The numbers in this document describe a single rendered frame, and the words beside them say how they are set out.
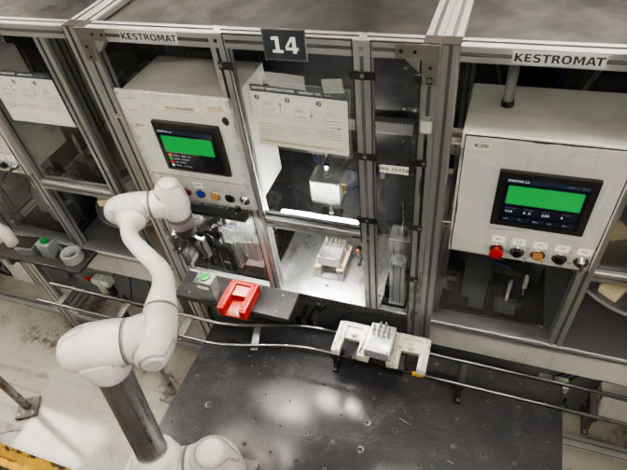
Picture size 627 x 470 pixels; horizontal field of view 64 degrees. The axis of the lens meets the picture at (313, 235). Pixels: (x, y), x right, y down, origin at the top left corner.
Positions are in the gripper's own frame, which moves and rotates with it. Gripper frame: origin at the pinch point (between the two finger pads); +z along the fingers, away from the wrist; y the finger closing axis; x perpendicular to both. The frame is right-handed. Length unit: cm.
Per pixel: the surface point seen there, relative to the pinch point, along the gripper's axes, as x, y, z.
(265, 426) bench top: 39, -38, 45
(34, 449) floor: 63, 101, 114
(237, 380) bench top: 24, -19, 45
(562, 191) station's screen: -7, -122, -54
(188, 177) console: -9.5, -1.6, -35.8
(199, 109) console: -10, -15, -66
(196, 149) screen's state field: -7, -11, -51
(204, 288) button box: 3.3, -1.2, 13.5
